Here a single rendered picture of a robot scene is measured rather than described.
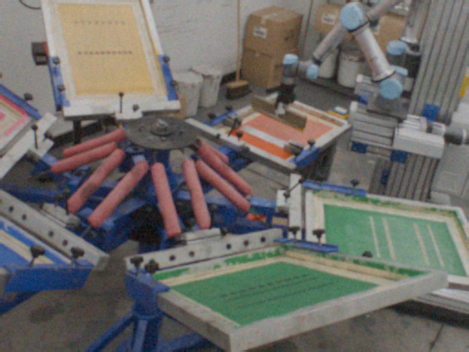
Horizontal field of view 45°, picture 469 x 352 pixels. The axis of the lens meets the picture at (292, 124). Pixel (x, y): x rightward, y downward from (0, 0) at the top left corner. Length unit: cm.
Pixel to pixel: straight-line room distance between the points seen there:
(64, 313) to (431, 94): 235
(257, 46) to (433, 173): 339
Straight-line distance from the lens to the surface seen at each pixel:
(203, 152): 243
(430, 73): 325
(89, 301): 349
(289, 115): 315
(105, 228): 226
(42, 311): 346
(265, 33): 629
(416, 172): 350
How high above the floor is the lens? 239
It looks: 25 degrees down
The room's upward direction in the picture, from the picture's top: 11 degrees clockwise
